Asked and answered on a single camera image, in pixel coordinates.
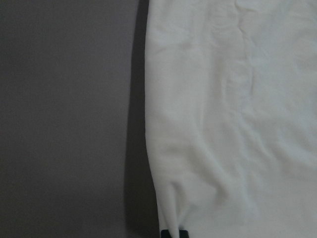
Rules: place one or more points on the cream long-sleeve printed shirt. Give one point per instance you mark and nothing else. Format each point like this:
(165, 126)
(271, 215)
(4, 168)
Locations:
(231, 116)

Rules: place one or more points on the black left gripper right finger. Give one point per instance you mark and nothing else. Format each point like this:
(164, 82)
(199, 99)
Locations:
(183, 234)

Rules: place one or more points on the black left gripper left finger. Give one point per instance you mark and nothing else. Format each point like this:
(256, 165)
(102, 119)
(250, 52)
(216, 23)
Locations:
(165, 234)

